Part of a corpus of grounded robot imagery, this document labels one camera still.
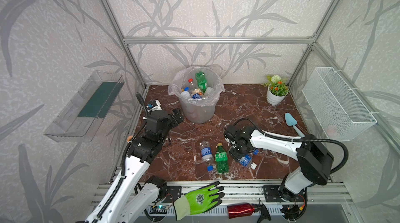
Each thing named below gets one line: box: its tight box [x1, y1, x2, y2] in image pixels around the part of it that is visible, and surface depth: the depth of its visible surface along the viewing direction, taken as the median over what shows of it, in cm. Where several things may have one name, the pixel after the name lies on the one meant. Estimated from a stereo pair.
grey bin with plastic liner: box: [167, 65, 225, 125], surface depth 93 cm
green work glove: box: [173, 181, 225, 221], surface depth 72 cm
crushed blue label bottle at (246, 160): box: [239, 148, 259, 170], surface depth 80 cm
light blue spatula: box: [284, 112, 306, 138], surface depth 101 cm
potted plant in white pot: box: [260, 75, 290, 105], surface depth 104 cm
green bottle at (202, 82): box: [195, 71, 209, 93], surface depth 96 cm
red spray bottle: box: [227, 197, 272, 223], surface depth 69 cm
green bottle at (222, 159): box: [214, 142, 230, 174], surface depth 84 cm
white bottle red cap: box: [203, 86, 215, 97], surface depth 98 cm
